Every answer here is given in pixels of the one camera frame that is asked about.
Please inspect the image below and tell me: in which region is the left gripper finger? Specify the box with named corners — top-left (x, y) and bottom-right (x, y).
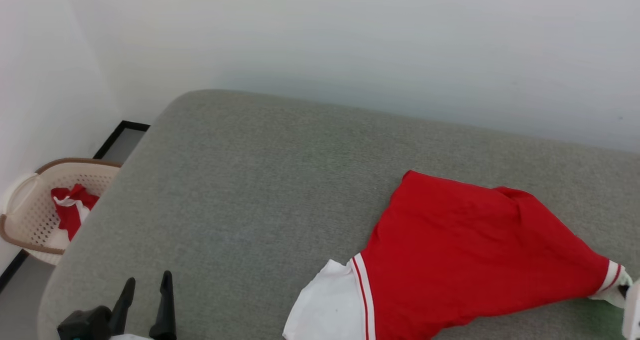
top-left (108, 277), bottom-right (136, 337)
top-left (149, 271), bottom-right (177, 340)

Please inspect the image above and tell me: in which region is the cream perforated laundry basket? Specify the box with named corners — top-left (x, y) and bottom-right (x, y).
top-left (0, 157), bottom-right (122, 266)

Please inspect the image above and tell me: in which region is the red garment with white trim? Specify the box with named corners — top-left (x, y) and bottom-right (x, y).
top-left (51, 183), bottom-right (100, 241)

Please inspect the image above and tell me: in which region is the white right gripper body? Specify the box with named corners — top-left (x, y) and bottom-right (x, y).
top-left (621, 278), bottom-right (640, 340)

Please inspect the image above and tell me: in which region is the red and white basketball jersey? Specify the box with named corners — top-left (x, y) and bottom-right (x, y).
top-left (282, 170), bottom-right (634, 340)

